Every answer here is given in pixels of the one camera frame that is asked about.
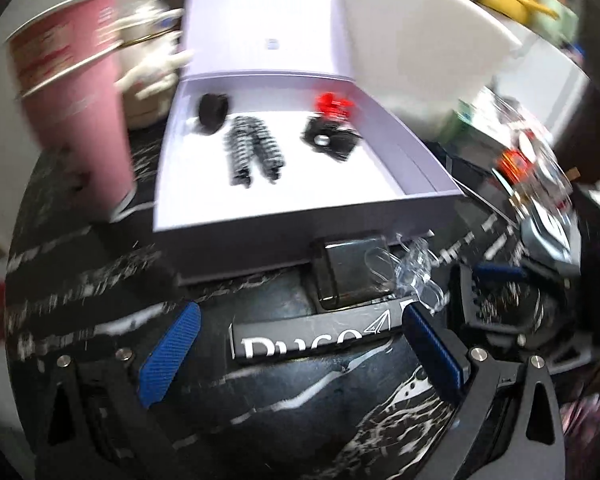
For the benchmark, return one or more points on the black box with white lettering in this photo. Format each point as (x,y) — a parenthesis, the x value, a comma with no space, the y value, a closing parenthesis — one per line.
(305,341)

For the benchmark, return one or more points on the lavender gift box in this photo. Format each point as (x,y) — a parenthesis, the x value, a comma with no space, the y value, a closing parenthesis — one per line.
(305,185)

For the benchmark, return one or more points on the white cartoon dog teapot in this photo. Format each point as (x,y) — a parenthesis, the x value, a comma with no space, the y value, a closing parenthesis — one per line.
(150,60)

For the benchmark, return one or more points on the glass mug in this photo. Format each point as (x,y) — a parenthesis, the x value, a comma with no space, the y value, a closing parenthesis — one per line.
(540,170)

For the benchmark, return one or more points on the clear plastic hair clip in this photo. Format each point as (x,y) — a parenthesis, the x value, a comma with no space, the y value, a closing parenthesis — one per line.
(420,275)

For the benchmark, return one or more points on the black white checkered hair clip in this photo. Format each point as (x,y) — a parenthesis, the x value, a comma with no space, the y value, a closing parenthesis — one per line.
(252,150)

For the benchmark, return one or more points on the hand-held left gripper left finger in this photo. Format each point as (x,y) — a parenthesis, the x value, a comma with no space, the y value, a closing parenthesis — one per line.
(170,352)

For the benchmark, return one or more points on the dark shiny rectangular case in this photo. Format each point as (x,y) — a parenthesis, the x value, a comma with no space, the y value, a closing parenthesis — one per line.
(350,275)

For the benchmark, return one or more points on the pink paper cup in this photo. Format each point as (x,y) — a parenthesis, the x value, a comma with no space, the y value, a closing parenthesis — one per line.
(55,45)
(90,135)

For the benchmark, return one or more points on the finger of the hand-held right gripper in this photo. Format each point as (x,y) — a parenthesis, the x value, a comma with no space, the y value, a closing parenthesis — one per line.
(500,272)
(525,342)

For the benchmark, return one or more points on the small black claw clip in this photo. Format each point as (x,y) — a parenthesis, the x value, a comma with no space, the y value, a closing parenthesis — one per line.
(330,141)

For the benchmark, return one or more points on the green white medicine box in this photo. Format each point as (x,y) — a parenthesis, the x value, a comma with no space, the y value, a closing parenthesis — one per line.
(457,120)

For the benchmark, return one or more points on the white appliance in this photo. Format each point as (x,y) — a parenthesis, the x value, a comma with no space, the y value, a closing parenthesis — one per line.
(545,80)

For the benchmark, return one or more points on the large black toothed hair clip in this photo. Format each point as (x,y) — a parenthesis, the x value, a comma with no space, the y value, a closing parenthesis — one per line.
(462,292)

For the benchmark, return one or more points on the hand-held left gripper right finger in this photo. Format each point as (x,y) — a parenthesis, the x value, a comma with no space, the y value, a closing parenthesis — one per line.
(435,355)

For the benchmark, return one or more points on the white foam block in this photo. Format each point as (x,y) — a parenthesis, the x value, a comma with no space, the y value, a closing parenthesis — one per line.
(420,50)

